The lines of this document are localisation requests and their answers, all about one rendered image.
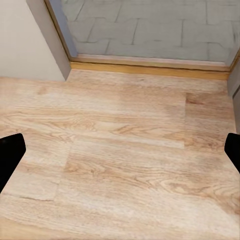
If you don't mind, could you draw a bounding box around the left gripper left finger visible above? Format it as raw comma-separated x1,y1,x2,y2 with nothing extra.
0,133,26,193

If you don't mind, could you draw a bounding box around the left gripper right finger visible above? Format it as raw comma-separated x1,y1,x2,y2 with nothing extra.
224,132,240,172

